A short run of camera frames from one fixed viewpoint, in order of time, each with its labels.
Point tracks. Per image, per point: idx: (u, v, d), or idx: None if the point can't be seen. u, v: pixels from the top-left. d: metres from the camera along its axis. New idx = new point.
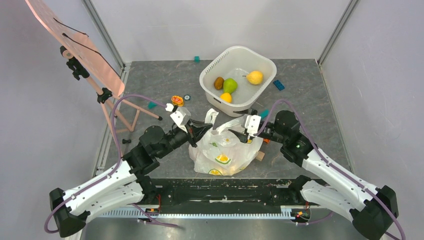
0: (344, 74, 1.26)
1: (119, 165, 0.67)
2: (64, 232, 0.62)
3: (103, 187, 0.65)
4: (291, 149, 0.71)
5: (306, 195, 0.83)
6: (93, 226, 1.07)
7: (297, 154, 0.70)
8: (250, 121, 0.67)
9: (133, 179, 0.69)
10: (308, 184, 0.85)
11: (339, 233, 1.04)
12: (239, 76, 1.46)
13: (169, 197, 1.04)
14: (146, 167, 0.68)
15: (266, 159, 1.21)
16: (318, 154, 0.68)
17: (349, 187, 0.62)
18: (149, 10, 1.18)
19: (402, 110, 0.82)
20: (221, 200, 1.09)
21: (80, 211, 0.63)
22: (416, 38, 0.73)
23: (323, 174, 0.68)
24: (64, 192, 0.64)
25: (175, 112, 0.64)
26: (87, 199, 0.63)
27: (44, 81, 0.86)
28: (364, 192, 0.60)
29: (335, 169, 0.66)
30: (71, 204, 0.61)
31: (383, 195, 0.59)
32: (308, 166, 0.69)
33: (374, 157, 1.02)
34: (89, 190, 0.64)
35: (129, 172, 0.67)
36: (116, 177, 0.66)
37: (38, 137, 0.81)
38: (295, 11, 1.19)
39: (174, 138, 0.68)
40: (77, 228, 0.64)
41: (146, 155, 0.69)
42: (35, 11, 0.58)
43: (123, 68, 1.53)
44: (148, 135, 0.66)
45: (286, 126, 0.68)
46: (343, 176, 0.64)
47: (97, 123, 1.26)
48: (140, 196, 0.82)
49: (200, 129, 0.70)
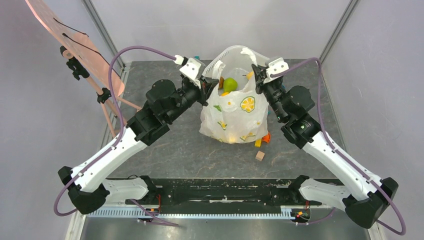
0: (344, 74, 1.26)
1: (122, 133, 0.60)
2: (84, 209, 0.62)
3: (109, 159, 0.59)
4: (293, 127, 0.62)
5: (305, 193, 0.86)
6: (93, 226, 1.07)
7: (299, 134, 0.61)
8: (278, 63, 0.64)
9: (144, 145, 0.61)
10: (306, 182, 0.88)
11: (339, 233, 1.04)
12: (239, 76, 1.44)
13: (169, 197, 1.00)
14: (153, 132, 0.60)
15: (266, 160, 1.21)
16: (324, 139, 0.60)
17: (354, 178, 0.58)
18: (149, 10, 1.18)
19: (402, 110, 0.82)
20: (221, 200, 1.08)
21: (93, 187, 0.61)
22: (417, 38, 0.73)
23: (327, 161, 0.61)
24: (72, 171, 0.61)
25: (186, 65, 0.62)
26: (95, 175, 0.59)
27: (44, 80, 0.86)
28: (368, 184, 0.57)
29: (342, 158, 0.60)
30: (80, 182, 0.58)
31: (385, 185, 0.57)
32: (310, 149, 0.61)
33: (374, 158, 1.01)
34: (95, 165, 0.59)
35: (134, 139, 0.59)
36: (121, 147, 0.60)
37: (37, 137, 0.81)
38: (295, 11, 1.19)
39: (186, 97, 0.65)
40: (95, 204, 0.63)
41: (153, 118, 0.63)
42: (35, 11, 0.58)
43: (123, 68, 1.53)
44: (156, 90, 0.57)
45: (299, 106, 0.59)
46: (349, 165, 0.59)
47: (97, 123, 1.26)
48: (144, 191, 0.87)
49: (210, 86, 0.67)
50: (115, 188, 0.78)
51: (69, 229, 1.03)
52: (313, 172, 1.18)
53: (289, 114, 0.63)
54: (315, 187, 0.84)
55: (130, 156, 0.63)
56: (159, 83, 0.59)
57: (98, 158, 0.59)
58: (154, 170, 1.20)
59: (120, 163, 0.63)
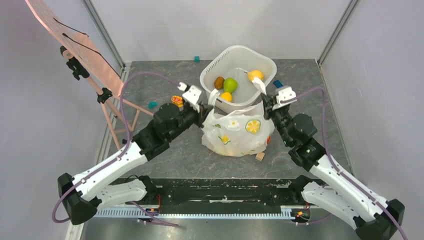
0: (344, 74, 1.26)
1: (128, 146, 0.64)
2: (76, 219, 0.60)
3: (114, 169, 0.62)
4: (299, 152, 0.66)
5: (306, 197, 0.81)
6: (93, 226, 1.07)
7: (305, 158, 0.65)
8: (287, 91, 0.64)
9: (145, 161, 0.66)
10: (310, 186, 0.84)
11: (339, 233, 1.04)
12: (239, 76, 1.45)
13: (169, 198, 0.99)
14: (157, 148, 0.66)
15: (266, 160, 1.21)
16: (329, 161, 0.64)
17: (360, 199, 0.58)
18: (149, 10, 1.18)
19: (402, 110, 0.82)
20: (221, 200, 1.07)
21: (91, 196, 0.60)
22: (417, 39, 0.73)
23: (333, 183, 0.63)
24: (73, 177, 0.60)
25: (189, 90, 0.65)
26: (98, 183, 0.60)
27: (44, 81, 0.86)
28: (374, 205, 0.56)
29: (347, 179, 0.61)
30: (81, 188, 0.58)
31: (391, 207, 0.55)
32: (317, 172, 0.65)
33: (374, 158, 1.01)
34: (99, 173, 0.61)
35: (139, 153, 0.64)
36: (126, 159, 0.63)
37: (38, 137, 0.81)
38: (295, 11, 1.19)
39: (185, 119, 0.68)
40: (89, 215, 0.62)
41: (156, 135, 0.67)
42: (35, 11, 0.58)
43: (123, 68, 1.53)
44: (163, 113, 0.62)
45: (303, 132, 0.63)
46: (354, 186, 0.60)
47: (97, 123, 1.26)
48: (143, 193, 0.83)
49: (207, 111, 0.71)
50: (109, 194, 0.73)
51: (69, 229, 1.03)
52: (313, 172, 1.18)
53: (295, 139, 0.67)
54: (319, 195, 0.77)
55: (130, 168, 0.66)
56: (166, 106, 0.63)
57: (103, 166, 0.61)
58: (154, 170, 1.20)
59: (120, 175, 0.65)
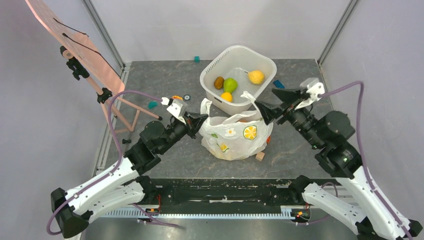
0: (344, 74, 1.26)
1: (120, 162, 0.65)
2: (67, 233, 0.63)
3: (105, 185, 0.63)
4: (334, 158, 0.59)
5: (307, 198, 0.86)
6: (93, 226, 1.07)
7: (339, 165, 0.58)
8: (315, 84, 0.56)
9: (136, 175, 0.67)
10: (310, 187, 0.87)
11: (339, 233, 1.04)
12: (239, 76, 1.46)
13: (169, 197, 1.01)
14: (148, 163, 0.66)
15: (266, 160, 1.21)
16: (366, 177, 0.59)
17: (387, 220, 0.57)
18: (149, 10, 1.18)
19: (402, 110, 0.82)
20: (221, 200, 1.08)
21: (83, 210, 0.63)
22: (417, 38, 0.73)
23: (362, 199, 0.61)
24: (66, 192, 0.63)
25: (172, 104, 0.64)
26: (90, 198, 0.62)
27: (44, 81, 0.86)
28: (398, 228, 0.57)
29: (378, 198, 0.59)
30: (74, 203, 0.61)
31: (413, 229, 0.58)
32: (349, 185, 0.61)
33: (373, 158, 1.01)
34: (91, 189, 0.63)
35: (131, 169, 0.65)
36: (118, 174, 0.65)
37: (37, 137, 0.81)
38: (294, 11, 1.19)
39: (174, 132, 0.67)
40: (80, 229, 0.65)
41: (147, 151, 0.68)
42: (35, 11, 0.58)
43: (123, 68, 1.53)
44: (149, 131, 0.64)
45: (338, 133, 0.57)
46: (384, 206, 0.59)
47: (97, 123, 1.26)
48: (140, 196, 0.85)
49: (196, 121, 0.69)
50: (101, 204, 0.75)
51: None
52: (313, 172, 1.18)
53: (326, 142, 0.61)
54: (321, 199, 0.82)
55: (122, 183, 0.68)
56: (151, 123, 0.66)
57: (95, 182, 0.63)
58: (154, 170, 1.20)
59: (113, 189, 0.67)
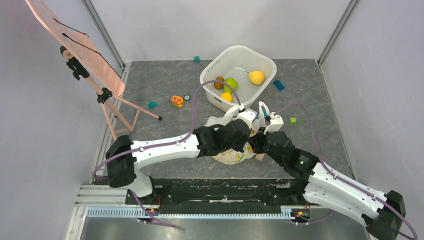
0: (344, 74, 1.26)
1: (189, 136, 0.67)
2: (114, 182, 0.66)
3: (169, 151, 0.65)
4: (296, 167, 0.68)
5: (309, 198, 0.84)
6: (93, 226, 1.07)
7: (301, 170, 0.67)
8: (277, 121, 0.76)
9: (195, 156, 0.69)
10: (310, 186, 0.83)
11: (339, 233, 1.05)
12: (239, 76, 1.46)
13: (169, 197, 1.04)
14: (211, 148, 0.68)
15: (266, 160, 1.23)
16: (323, 168, 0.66)
17: (360, 198, 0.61)
18: (149, 10, 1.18)
19: (402, 111, 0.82)
20: (221, 200, 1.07)
21: (139, 166, 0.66)
22: (417, 38, 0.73)
23: (331, 187, 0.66)
24: (133, 142, 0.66)
25: (247, 111, 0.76)
26: (152, 157, 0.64)
27: (44, 80, 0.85)
28: (374, 201, 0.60)
29: (344, 182, 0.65)
30: (137, 155, 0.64)
31: (391, 199, 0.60)
32: (315, 180, 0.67)
33: (373, 158, 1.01)
34: (155, 148, 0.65)
35: (196, 147, 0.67)
36: (183, 146, 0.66)
37: (37, 138, 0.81)
38: (294, 12, 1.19)
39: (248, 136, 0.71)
40: (125, 182, 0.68)
41: (214, 137, 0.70)
42: (35, 11, 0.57)
43: (123, 68, 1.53)
44: (240, 124, 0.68)
45: (277, 145, 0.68)
46: (353, 188, 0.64)
47: (97, 123, 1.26)
48: (147, 193, 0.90)
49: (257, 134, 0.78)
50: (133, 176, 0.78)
51: (69, 229, 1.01)
52: None
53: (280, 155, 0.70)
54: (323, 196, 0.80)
55: (179, 156, 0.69)
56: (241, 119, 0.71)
57: (162, 144, 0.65)
58: (154, 170, 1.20)
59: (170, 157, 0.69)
